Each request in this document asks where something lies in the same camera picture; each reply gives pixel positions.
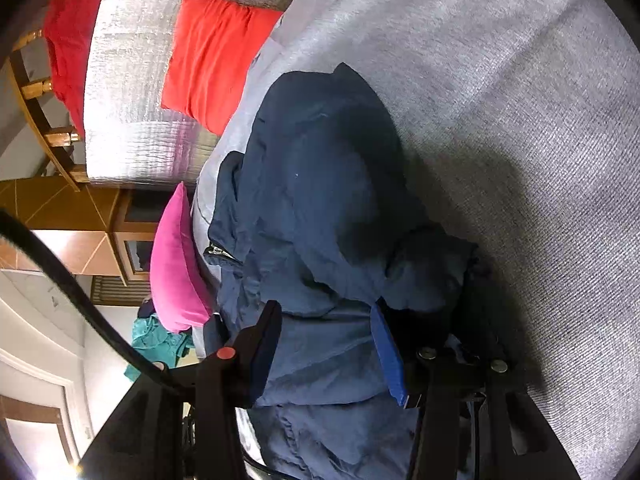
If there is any navy blue padded jacket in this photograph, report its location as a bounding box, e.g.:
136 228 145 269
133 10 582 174
204 64 478 479

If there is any teal garment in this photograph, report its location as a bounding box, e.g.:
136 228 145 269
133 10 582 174
131 314 195 368

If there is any pink pillow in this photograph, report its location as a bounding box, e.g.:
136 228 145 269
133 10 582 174
150 183 213 333

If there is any wooden cabinet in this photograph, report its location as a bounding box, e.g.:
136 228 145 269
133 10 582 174
1 176 170 285

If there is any silver quilted mattress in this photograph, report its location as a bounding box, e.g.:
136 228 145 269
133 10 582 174
84 0 292 186

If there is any grey bed blanket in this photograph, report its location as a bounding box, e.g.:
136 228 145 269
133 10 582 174
194 0 639 479

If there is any orange-red pillow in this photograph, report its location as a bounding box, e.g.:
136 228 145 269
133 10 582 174
160 0 282 136

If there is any red cloth on headboard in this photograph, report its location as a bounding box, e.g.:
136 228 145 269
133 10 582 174
42 0 101 139

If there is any black cable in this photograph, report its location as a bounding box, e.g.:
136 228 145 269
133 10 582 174
0 209 189 399

